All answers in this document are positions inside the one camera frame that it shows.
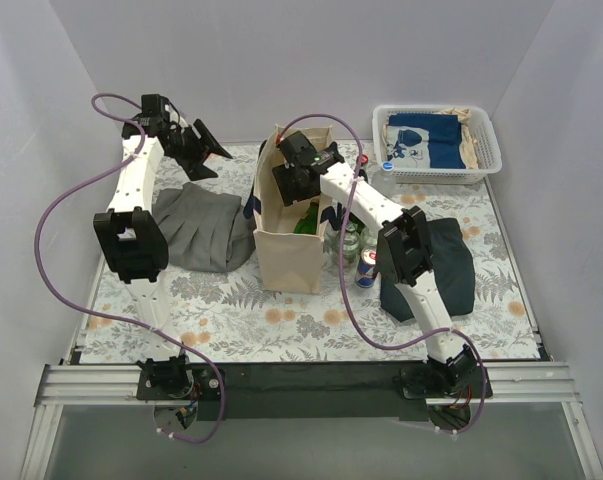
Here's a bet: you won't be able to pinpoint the green Perrier bottle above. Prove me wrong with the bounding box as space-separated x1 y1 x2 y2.
293 201 320 235

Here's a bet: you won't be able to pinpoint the beige canvas tote bag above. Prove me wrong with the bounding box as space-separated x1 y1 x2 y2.
252 125 334 294

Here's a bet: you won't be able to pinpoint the Pocari Sweat plastic bottle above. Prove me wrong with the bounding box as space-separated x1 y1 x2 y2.
372 161 396 199

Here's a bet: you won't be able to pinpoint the clear chang bottle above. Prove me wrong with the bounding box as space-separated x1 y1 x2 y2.
360 227 377 250
327 221 360 269

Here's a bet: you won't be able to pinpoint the clear Chang bottle back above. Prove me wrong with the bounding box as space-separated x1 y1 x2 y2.
360 227 377 250

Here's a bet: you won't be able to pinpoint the red tab drink can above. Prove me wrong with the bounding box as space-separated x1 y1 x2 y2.
355 248 377 288

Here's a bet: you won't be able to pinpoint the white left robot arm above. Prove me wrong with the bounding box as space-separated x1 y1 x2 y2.
93 94 232 400

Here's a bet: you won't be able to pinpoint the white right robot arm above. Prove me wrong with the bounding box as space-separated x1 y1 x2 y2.
273 131 478 398

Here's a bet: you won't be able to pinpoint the grey folded cloth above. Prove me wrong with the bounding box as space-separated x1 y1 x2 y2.
153 183 256 273

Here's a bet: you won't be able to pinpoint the blue printed cloth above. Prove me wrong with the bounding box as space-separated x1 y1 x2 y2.
385 113 466 171

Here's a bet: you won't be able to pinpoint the beige cloth in basket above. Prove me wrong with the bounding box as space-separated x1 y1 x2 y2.
439 107 479 169

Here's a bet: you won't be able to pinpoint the dark folded shorts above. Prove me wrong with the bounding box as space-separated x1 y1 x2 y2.
380 218 475 322

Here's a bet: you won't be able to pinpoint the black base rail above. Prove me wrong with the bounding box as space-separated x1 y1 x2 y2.
136 357 492 421

